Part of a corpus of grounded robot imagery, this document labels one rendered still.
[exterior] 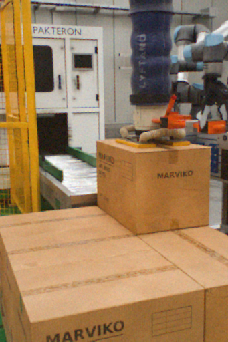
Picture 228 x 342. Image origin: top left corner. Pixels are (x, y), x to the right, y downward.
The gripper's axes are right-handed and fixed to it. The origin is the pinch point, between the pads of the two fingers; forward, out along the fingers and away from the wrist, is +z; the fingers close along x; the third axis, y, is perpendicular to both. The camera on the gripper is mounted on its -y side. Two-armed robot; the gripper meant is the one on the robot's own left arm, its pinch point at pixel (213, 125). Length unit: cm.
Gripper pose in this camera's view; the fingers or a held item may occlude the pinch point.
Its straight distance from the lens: 176.7
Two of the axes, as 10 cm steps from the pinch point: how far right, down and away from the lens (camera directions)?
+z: 0.2, 9.9, 1.7
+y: -3.3, -1.6, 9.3
